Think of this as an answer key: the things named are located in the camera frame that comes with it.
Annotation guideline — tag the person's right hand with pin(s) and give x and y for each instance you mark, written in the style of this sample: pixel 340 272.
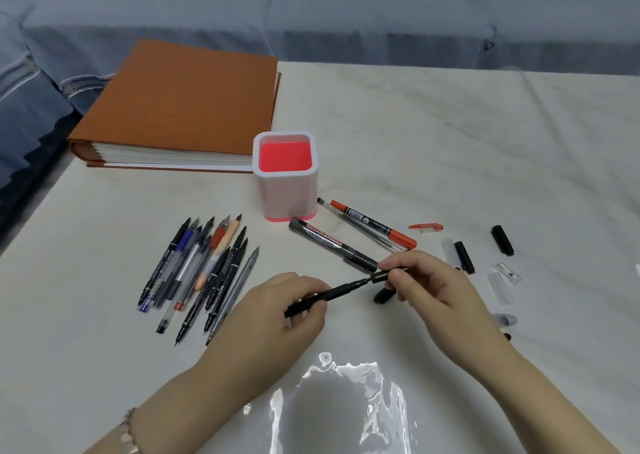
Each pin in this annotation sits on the person's right hand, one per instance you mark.
pixel 450 308

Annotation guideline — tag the person's left hand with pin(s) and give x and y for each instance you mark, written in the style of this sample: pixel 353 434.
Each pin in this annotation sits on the person's left hand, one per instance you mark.
pixel 260 348

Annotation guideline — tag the pile of pen caps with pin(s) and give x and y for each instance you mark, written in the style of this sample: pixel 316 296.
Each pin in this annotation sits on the pile of pen caps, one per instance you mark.
pixel 464 257

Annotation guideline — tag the clear clip pen cap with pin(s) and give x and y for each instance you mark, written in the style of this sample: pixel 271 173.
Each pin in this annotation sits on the clear clip pen cap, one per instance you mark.
pixel 507 272

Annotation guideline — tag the wide black pen cap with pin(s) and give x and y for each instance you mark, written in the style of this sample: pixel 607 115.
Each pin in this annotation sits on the wide black pen cap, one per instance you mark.
pixel 502 240

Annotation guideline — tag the slim black marker pen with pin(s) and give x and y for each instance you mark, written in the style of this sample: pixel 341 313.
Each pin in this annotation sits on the slim black marker pen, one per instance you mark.
pixel 340 292

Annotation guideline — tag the red black marker pen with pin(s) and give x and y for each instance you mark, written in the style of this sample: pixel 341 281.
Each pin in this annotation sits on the red black marker pen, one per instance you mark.
pixel 372 222

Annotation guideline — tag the row of pens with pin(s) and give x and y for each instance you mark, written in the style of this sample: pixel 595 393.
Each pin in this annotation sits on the row of pens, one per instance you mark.
pixel 175 268

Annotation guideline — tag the black whiteboard marker pen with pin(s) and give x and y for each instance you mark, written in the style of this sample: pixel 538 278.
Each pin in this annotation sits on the black whiteboard marker pen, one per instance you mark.
pixel 325 238

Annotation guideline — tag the red white pen holder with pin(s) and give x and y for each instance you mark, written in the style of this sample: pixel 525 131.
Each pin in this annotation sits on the red white pen holder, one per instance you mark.
pixel 285 156

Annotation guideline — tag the person's right forearm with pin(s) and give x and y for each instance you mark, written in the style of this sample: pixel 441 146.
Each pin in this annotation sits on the person's right forearm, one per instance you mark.
pixel 540 408

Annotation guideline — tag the white table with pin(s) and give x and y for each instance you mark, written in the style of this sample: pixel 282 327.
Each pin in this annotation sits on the white table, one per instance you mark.
pixel 450 143

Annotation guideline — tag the orange cover binder album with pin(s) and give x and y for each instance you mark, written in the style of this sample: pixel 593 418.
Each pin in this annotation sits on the orange cover binder album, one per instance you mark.
pixel 185 98

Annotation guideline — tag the blue grey sofa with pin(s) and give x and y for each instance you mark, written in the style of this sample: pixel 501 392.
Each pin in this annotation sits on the blue grey sofa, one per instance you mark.
pixel 375 18

